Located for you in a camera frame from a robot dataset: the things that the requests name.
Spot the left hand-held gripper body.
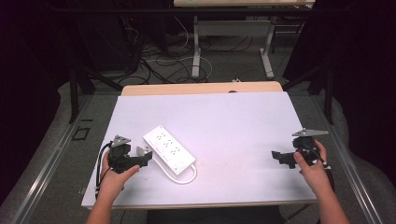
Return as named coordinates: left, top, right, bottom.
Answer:
left=107, top=134, right=148, bottom=175

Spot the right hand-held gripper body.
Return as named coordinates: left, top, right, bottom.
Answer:
left=288, top=128, right=330, bottom=166

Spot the white power strip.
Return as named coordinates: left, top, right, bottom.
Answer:
left=142, top=124, right=197, bottom=175

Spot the white power strip cable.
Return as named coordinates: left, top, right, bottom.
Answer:
left=151, top=156, right=198, bottom=185

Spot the person's left hand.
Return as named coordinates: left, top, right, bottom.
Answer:
left=98, top=150, right=141, bottom=201

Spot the person's right hand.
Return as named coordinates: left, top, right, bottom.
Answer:
left=292, top=139, right=332, bottom=194

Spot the black metal stand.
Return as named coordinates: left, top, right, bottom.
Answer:
left=68, top=65, right=124, bottom=124
left=281, top=63, right=334, bottom=118

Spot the white table cover sheet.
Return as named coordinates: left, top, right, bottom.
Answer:
left=81, top=91, right=318, bottom=207

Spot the wooden table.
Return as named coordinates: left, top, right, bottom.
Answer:
left=81, top=80, right=318, bottom=210

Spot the dark curtain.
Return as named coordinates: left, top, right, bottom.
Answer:
left=283, top=0, right=396, bottom=188
left=0, top=0, right=73, bottom=204

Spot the dark equipment cabinet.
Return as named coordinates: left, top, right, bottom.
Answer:
left=76, top=13, right=143, bottom=73

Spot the white-framed desk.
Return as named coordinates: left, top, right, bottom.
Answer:
left=173, top=0, right=316, bottom=80

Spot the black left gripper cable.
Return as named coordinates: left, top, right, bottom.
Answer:
left=94, top=141, right=114, bottom=200

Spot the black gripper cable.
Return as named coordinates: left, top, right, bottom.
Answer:
left=94, top=141, right=114, bottom=200
left=303, top=144, right=336, bottom=193

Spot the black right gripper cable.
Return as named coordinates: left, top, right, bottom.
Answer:
left=303, top=144, right=336, bottom=193

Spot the black floor socket frame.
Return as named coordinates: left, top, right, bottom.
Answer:
left=71, top=126, right=92, bottom=142

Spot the aluminium floor rail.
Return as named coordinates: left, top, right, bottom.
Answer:
left=311, top=93, right=385, bottom=224
left=8, top=93, right=94, bottom=224

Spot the tangle of black floor cables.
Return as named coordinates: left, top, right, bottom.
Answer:
left=124, top=31, right=216, bottom=86

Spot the white floor cable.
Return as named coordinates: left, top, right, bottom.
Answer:
left=145, top=16, right=214, bottom=82

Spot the black frame bar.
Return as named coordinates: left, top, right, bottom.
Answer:
left=46, top=7, right=312, bottom=15

